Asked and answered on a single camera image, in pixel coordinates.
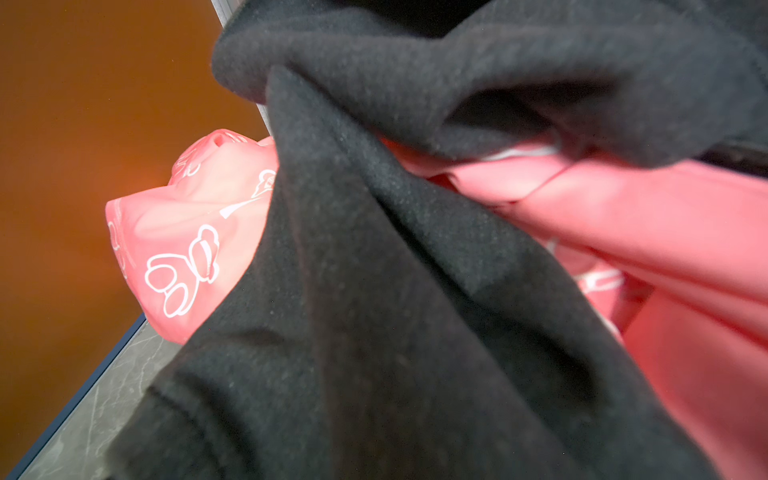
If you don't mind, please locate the pink floral cloth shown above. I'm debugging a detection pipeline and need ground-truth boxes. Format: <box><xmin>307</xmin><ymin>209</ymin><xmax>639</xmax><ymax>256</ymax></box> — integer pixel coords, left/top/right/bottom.
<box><xmin>105</xmin><ymin>130</ymin><xmax>767</xmax><ymax>479</ymax></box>

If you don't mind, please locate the black fleece cloth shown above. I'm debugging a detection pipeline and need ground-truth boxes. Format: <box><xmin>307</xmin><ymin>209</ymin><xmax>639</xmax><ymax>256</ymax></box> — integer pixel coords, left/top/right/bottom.
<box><xmin>105</xmin><ymin>1</ymin><xmax>767</xmax><ymax>479</ymax></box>

